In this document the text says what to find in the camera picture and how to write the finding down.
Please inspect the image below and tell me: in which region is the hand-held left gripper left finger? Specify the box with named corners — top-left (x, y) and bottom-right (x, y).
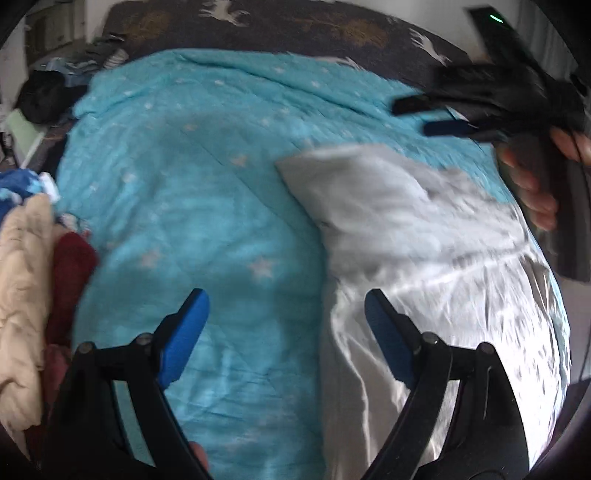
top-left (41, 288), bottom-right (211, 480)

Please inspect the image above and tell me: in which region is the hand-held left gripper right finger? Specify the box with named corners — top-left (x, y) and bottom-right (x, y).
top-left (365, 288), bottom-right (532, 480)

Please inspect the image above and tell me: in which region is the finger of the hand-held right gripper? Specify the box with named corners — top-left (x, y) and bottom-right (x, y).
top-left (424, 119), bottom-right (478, 138)
top-left (392, 95), bottom-right (444, 116)

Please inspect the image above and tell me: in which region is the grey pillowcase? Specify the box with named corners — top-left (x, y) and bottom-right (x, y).
top-left (276, 143), bottom-right (572, 480)

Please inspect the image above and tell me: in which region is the pile of striped clothes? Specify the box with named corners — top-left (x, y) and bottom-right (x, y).
top-left (46, 41), bottom-right (130, 86)

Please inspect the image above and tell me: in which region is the person's right hand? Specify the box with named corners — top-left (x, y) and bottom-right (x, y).
top-left (500, 127), bottom-right (591, 232)

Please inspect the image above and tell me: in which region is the person's left hand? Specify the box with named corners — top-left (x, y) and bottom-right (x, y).
top-left (189, 442), bottom-right (209, 476)

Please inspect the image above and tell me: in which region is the dark red garment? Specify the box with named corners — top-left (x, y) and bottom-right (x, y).
top-left (44, 231), bottom-right (100, 352)

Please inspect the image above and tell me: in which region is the turquoise star-print blanket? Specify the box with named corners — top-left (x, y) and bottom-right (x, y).
top-left (55, 48), bottom-right (573, 480)

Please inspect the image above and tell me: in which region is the dark deer-print blanket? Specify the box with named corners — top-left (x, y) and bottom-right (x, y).
top-left (102, 0), bottom-right (472, 88)

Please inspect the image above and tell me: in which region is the cream garment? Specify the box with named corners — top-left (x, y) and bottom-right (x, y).
top-left (0, 194), bottom-right (58, 430)

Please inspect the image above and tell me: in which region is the blue patterned cloth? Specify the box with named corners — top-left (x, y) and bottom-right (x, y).
top-left (0, 168), bottom-right (61, 217)

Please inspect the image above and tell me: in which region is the black cloth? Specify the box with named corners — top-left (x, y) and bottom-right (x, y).
top-left (18, 71), bottom-right (81, 124)

